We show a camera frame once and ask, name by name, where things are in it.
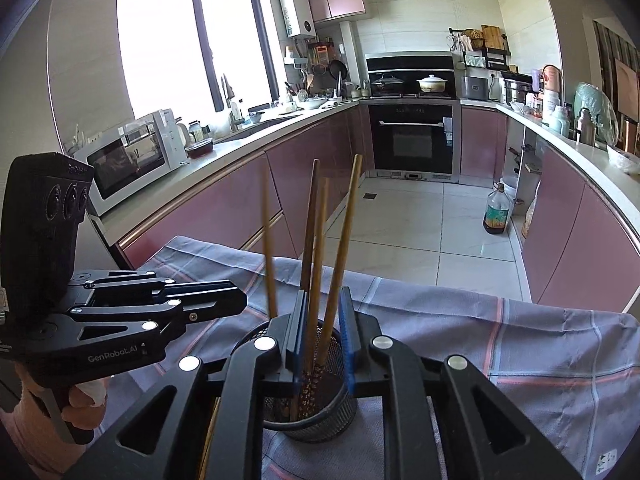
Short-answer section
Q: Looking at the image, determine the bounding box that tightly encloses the white microwave oven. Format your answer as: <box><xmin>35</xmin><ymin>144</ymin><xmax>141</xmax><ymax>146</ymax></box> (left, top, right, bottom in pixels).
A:
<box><xmin>74</xmin><ymin>110</ymin><xmax>186</xmax><ymax>217</ymax></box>

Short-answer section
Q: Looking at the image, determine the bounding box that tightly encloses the mint green fan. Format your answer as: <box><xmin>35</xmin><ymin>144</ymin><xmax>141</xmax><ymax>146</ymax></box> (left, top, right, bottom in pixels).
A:
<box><xmin>574</xmin><ymin>82</ymin><xmax>620</xmax><ymax>146</ymax></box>

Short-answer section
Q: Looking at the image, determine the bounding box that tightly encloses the cooking oil bottle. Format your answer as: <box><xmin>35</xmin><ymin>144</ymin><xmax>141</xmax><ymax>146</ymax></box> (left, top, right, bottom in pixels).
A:
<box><xmin>483</xmin><ymin>182</ymin><xmax>512</xmax><ymax>234</ymax></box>

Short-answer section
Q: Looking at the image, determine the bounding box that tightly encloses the bamboo chopstick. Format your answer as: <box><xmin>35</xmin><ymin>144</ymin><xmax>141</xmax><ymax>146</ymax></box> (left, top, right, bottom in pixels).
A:
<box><xmin>198</xmin><ymin>398</ymin><xmax>220</xmax><ymax>480</ymax></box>
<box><xmin>260</xmin><ymin>162</ymin><xmax>278</xmax><ymax>318</ymax></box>
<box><xmin>300</xmin><ymin>158</ymin><xmax>320</xmax><ymax>292</ymax></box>
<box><xmin>317</xmin><ymin>154</ymin><xmax>362</xmax><ymax>366</ymax></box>
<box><xmin>298</xmin><ymin>178</ymin><xmax>330</xmax><ymax>419</ymax></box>

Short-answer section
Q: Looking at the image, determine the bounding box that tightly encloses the white water heater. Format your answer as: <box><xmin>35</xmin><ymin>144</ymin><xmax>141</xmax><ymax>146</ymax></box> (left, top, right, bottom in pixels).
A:
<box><xmin>280</xmin><ymin>0</ymin><xmax>316</xmax><ymax>38</ymax></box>

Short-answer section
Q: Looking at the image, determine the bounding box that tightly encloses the wall spice rack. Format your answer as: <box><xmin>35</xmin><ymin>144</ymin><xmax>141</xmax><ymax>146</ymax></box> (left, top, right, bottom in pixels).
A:
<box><xmin>448</xmin><ymin>25</ymin><xmax>511</xmax><ymax>70</ymax></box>

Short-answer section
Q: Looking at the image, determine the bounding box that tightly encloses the black mesh holder cup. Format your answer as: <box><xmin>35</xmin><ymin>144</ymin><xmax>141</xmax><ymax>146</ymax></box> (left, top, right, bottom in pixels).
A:
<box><xmin>229</xmin><ymin>314</ymin><xmax>358</xmax><ymax>443</ymax></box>

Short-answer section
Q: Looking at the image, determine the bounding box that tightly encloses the pink kettle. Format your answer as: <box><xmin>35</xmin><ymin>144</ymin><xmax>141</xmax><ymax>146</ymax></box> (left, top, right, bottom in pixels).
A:
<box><xmin>541</xmin><ymin>64</ymin><xmax>562</xmax><ymax>124</ymax></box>

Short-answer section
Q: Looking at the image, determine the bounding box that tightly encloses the white clay pot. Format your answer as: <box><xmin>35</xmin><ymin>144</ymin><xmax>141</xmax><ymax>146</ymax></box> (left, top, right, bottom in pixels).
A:
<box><xmin>418</xmin><ymin>75</ymin><xmax>447</xmax><ymax>93</ymax></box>

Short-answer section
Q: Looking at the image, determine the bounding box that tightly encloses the left hand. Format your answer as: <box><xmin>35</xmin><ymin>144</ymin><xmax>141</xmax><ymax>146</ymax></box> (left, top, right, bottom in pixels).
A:
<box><xmin>13</xmin><ymin>363</ymin><xmax>110</xmax><ymax>445</ymax></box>

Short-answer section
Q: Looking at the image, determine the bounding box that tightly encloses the grey plaid tablecloth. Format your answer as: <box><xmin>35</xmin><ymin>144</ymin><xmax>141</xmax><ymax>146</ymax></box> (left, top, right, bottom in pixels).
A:
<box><xmin>94</xmin><ymin>234</ymin><xmax>640</xmax><ymax>480</ymax></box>

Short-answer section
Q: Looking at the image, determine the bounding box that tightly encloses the pink sleeved left forearm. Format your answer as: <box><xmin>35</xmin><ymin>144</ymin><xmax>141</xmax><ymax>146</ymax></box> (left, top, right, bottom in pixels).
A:
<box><xmin>1</xmin><ymin>399</ymin><xmax>86</xmax><ymax>479</ymax></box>

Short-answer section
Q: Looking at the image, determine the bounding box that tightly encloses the black built-in oven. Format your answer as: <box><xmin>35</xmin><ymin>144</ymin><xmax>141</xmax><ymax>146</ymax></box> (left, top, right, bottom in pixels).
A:
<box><xmin>366</xmin><ymin>51</ymin><xmax>461</xmax><ymax>183</ymax></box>

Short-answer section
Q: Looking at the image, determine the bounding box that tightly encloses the black cooking pot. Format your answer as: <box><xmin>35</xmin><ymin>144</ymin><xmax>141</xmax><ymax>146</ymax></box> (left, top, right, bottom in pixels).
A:
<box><xmin>370</xmin><ymin>74</ymin><xmax>404</xmax><ymax>96</ymax></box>

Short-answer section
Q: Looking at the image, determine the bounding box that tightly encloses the black left camera box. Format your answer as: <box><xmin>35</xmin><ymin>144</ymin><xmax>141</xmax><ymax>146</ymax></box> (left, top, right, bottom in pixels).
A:
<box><xmin>1</xmin><ymin>152</ymin><xmax>94</xmax><ymax>323</ymax></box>

